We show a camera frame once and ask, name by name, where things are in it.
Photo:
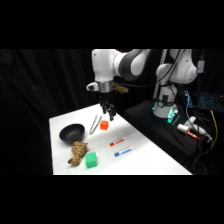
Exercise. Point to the green lit control box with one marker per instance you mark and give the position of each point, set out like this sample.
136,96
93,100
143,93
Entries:
172,116

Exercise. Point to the black curtain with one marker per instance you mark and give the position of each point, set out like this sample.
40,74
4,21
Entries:
43,86

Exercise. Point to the blue LED device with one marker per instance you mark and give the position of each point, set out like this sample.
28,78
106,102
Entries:
188,99

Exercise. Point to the red pen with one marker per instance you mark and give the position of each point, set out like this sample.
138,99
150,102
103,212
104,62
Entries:
117,141

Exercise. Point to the blue backlit keyboard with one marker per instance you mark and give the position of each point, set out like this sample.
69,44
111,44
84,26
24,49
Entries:
210,101

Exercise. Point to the black robot stand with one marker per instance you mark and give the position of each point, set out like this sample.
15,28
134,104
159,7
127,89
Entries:
156,130

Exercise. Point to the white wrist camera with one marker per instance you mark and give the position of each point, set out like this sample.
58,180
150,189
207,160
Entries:
92,87

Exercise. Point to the black bowl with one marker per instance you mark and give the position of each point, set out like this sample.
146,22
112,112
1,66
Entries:
72,133

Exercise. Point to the metal tongs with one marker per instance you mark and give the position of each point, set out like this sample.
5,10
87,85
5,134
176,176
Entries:
94,125

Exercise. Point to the green block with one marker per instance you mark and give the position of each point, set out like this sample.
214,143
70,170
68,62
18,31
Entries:
91,159

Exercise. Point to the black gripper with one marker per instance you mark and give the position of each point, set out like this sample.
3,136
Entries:
104,98

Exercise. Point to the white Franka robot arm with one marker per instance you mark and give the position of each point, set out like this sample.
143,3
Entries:
104,63

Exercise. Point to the white cylinder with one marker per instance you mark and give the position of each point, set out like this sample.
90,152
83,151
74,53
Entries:
182,128

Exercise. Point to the red marker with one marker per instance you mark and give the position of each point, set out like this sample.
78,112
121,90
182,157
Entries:
193,135

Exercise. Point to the tan wrist attachment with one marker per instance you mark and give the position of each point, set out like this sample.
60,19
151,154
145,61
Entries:
120,88

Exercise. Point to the grey box with blue light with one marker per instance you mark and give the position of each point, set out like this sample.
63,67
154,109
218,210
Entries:
200,66

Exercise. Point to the blue pen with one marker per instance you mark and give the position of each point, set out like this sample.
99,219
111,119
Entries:
123,151

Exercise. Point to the orange cube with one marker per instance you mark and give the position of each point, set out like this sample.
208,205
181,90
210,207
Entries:
104,125

